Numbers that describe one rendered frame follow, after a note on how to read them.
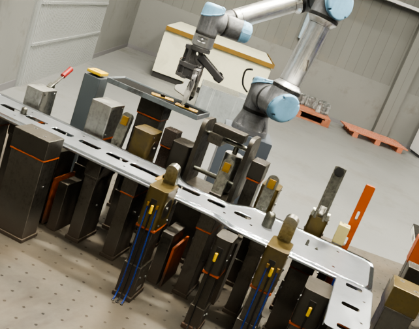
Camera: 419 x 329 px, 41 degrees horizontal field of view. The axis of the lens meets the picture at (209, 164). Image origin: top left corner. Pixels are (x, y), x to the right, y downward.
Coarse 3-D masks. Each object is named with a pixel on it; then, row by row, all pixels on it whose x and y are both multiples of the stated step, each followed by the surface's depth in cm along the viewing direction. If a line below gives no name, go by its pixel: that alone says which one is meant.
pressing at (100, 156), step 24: (0, 96) 192; (24, 120) 177; (48, 120) 186; (72, 144) 172; (96, 144) 179; (120, 168) 166; (144, 168) 175; (216, 216) 158; (240, 216) 164; (264, 216) 171; (264, 240) 153; (312, 240) 166; (312, 264) 149; (336, 264) 154; (360, 264) 161
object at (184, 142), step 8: (176, 144) 185; (184, 144) 185; (192, 144) 189; (176, 152) 185; (184, 152) 185; (168, 160) 187; (176, 160) 186; (184, 160) 185; (184, 168) 187; (168, 216) 194; (168, 224) 199; (160, 232) 193
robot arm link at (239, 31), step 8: (232, 16) 199; (232, 24) 192; (240, 24) 194; (248, 24) 196; (224, 32) 193; (232, 32) 193; (240, 32) 194; (248, 32) 195; (240, 40) 197; (248, 40) 198
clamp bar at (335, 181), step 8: (336, 168) 167; (344, 168) 170; (336, 176) 171; (328, 184) 170; (336, 184) 171; (328, 192) 171; (336, 192) 170; (320, 200) 171; (328, 200) 172; (328, 208) 171
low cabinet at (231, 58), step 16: (176, 32) 916; (192, 32) 965; (160, 48) 929; (176, 48) 927; (224, 48) 919; (240, 48) 1003; (160, 64) 936; (176, 64) 934; (224, 64) 930; (240, 64) 929; (256, 64) 927; (272, 64) 922; (176, 80) 945; (208, 80) 939; (224, 80) 937; (240, 80) 936
